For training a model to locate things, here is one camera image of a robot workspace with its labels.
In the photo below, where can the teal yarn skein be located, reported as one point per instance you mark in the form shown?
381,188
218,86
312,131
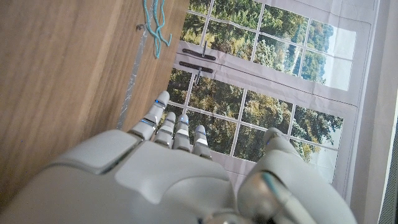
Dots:
157,34

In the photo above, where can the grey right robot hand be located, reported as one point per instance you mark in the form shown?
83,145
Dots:
161,180

